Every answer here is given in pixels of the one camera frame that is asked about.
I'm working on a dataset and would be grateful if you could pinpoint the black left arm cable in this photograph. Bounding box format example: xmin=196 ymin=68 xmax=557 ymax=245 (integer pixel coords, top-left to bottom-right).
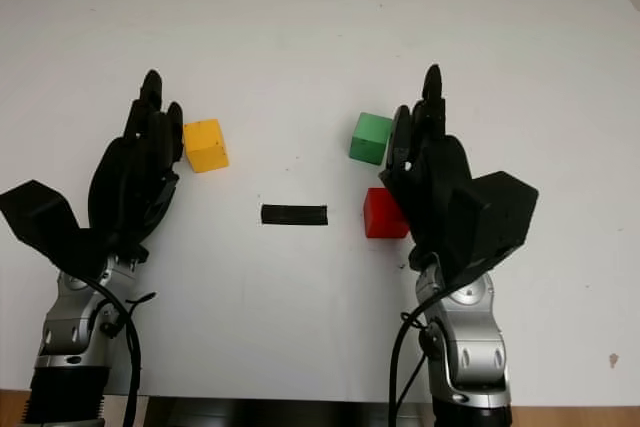
xmin=74 ymin=274 xmax=159 ymax=427

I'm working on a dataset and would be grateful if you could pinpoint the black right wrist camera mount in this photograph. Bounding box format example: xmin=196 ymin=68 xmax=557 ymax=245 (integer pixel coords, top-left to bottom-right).
xmin=447 ymin=171 xmax=540 ymax=288

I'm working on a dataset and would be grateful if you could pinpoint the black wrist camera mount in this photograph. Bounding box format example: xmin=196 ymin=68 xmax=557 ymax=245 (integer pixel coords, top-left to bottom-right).
xmin=447 ymin=171 xmax=540 ymax=288
xmin=0 ymin=180 xmax=109 ymax=268

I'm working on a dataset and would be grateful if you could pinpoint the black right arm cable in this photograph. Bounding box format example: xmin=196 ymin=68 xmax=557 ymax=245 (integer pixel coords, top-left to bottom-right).
xmin=387 ymin=311 xmax=441 ymax=427

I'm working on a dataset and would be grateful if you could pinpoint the yellow wooden cube block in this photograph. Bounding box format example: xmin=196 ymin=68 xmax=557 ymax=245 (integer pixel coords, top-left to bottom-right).
xmin=182 ymin=118 xmax=231 ymax=174

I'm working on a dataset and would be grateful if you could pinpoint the red wooden cube block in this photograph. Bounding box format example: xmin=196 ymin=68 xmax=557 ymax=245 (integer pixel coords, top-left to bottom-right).
xmin=362 ymin=187 xmax=411 ymax=239

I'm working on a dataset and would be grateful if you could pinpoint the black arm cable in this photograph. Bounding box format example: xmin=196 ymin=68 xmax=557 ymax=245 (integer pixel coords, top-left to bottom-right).
xmin=387 ymin=311 xmax=441 ymax=427
xmin=74 ymin=274 xmax=159 ymax=427

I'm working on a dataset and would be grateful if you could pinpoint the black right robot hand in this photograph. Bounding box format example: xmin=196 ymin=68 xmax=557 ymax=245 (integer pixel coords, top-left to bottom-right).
xmin=378 ymin=64 xmax=474 ymax=268

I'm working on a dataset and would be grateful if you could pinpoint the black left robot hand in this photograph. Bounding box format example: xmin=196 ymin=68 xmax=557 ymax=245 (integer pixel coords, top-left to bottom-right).
xmin=88 ymin=69 xmax=185 ymax=261

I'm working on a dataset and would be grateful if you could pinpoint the black tape strip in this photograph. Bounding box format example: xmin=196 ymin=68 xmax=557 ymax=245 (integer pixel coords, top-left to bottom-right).
xmin=260 ymin=203 xmax=330 ymax=228

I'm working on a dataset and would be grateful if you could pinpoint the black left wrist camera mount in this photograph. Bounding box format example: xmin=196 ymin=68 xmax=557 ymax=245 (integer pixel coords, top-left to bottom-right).
xmin=0 ymin=180 xmax=109 ymax=268

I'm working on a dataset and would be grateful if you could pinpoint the dark robot torso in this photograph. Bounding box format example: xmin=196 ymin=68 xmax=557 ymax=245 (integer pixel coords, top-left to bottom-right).
xmin=144 ymin=396 xmax=436 ymax=427

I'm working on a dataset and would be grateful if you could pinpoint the green wooden cube block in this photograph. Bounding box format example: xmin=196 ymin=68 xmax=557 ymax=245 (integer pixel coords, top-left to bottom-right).
xmin=347 ymin=112 xmax=394 ymax=165

